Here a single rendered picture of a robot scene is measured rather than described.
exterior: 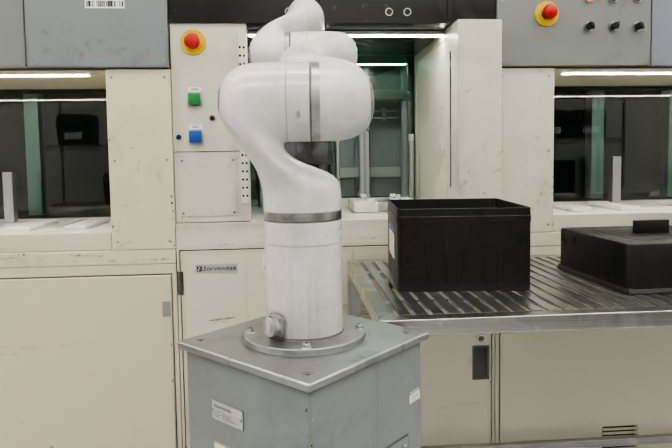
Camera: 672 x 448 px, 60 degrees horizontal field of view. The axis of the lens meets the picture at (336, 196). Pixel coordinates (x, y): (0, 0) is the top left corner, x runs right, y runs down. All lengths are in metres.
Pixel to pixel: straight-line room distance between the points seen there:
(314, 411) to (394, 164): 1.84
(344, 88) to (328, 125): 0.06
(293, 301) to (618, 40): 1.29
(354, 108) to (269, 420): 0.45
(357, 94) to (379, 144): 1.67
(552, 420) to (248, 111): 1.37
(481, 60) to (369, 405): 1.04
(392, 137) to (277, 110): 1.71
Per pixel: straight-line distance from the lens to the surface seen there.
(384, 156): 2.52
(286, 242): 0.85
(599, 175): 2.33
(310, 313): 0.87
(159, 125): 1.63
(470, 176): 1.61
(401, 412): 0.95
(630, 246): 1.29
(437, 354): 1.73
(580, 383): 1.90
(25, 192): 2.23
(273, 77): 0.86
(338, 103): 0.84
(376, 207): 1.81
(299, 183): 0.84
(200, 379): 0.94
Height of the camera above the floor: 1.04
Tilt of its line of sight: 4 degrees down
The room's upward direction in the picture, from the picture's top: 1 degrees counter-clockwise
